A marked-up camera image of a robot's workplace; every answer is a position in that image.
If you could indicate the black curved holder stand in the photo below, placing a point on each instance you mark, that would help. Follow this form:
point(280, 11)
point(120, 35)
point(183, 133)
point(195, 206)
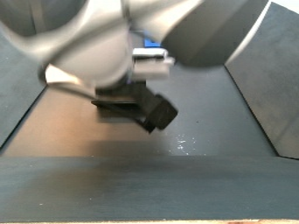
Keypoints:
point(127, 96)

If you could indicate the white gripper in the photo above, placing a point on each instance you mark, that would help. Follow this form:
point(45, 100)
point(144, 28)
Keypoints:
point(151, 64)

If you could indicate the blue shape sorter board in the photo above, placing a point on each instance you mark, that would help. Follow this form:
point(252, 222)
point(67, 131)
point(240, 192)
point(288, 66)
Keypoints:
point(149, 43)

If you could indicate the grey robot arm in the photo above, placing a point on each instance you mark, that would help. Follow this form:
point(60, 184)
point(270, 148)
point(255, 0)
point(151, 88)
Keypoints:
point(96, 44)

